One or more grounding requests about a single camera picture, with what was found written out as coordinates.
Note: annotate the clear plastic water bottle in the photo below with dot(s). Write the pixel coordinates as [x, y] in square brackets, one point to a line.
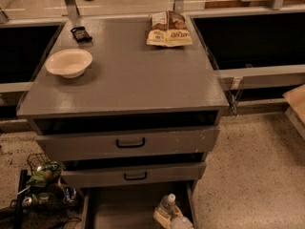
[166, 205]

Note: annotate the grey top drawer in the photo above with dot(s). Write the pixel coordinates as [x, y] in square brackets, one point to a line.
[128, 144]

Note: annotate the small black snack packet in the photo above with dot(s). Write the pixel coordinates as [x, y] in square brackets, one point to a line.
[81, 35]

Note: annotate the grey drawer cabinet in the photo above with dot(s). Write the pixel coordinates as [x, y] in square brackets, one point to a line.
[129, 86]

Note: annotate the brown and yellow snack bag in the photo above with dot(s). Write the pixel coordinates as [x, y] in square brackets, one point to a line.
[169, 29]

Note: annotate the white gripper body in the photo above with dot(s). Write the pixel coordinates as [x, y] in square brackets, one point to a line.
[183, 223]

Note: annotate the grey open bottom drawer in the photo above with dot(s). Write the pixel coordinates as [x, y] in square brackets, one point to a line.
[132, 206]

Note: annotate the black wire basket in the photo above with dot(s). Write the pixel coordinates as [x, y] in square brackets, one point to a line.
[36, 160]

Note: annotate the white ceramic bowl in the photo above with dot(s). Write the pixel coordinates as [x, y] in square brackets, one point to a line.
[68, 63]

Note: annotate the green chip bag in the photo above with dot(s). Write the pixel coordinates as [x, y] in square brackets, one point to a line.
[45, 175]

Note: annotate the grey middle drawer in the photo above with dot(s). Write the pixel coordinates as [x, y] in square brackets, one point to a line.
[134, 175]

